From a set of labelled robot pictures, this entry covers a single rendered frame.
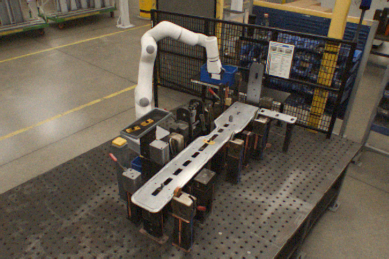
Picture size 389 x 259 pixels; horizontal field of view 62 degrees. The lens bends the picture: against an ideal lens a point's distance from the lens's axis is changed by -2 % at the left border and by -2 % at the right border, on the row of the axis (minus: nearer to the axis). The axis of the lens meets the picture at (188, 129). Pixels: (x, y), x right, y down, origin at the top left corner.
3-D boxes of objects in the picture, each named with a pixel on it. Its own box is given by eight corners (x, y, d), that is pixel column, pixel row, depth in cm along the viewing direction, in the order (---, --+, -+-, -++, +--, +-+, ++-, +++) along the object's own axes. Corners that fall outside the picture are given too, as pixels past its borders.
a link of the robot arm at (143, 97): (149, 100, 252) (151, 110, 238) (134, 99, 248) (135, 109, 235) (157, 36, 226) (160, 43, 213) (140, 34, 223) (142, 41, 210)
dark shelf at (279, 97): (282, 106, 266) (282, 103, 264) (189, 81, 306) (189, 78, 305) (290, 96, 282) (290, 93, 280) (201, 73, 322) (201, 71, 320)
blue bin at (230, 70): (231, 87, 290) (232, 73, 283) (199, 80, 300) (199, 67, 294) (237, 80, 302) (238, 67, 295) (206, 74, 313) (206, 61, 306)
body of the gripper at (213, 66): (204, 59, 238) (206, 73, 245) (217, 60, 233) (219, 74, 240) (209, 55, 243) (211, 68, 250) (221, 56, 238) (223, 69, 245)
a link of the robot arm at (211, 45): (205, 54, 241) (208, 58, 233) (203, 37, 233) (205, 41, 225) (216, 51, 241) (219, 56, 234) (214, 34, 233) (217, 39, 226)
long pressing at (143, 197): (160, 217, 164) (160, 214, 163) (126, 199, 174) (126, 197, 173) (261, 108, 264) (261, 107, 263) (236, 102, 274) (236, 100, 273)
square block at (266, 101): (264, 139, 279) (270, 101, 260) (255, 136, 282) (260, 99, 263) (267, 134, 285) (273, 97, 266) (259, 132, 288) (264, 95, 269)
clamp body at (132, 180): (138, 227, 195) (133, 181, 176) (124, 219, 200) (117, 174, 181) (147, 217, 202) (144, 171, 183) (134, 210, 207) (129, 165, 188)
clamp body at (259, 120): (259, 163, 250) (265, 124, 232) (245, 158, 256) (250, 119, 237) (264, 157, 257) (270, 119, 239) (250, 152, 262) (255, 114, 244)
